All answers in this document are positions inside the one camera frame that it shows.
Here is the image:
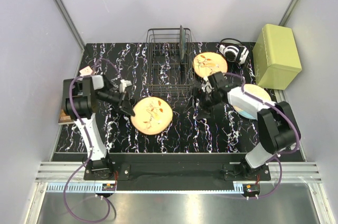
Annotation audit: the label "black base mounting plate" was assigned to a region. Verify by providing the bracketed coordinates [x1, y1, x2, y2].
[83, 152, 273, 182]

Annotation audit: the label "dark wire dish rack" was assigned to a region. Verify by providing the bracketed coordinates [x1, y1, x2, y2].
[146, 27, 194, 98]

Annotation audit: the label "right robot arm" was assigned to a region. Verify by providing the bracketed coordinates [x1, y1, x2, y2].
[185, 72, 301, 180]

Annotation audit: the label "cream bird plate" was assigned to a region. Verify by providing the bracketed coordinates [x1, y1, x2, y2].
[131, 97, 173, 135]
[193, 52, 228, 78]

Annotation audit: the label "orange cover book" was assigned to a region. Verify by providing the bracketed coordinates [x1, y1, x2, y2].
[58, 109, 74, 125]

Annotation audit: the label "white plate blue band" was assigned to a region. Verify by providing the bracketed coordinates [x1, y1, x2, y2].
[233, 84, 271, 120]

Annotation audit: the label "small pink box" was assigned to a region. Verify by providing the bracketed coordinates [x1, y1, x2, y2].
[79, 66, 93, 77]

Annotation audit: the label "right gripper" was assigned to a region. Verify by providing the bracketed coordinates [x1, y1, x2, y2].
[183, 87, 219, 120]

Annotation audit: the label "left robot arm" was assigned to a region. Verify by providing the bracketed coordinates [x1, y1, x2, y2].
[62, 75, 135, 180]

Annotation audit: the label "white black headphones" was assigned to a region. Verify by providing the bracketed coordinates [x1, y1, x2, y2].
[219, 38, 250, 65]

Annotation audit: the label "teal glazed plate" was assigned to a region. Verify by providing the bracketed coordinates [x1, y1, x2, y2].
[179, 25, 185, 63]

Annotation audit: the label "green storage box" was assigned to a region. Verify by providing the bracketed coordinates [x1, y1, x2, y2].
[252, 24, 302, 90]

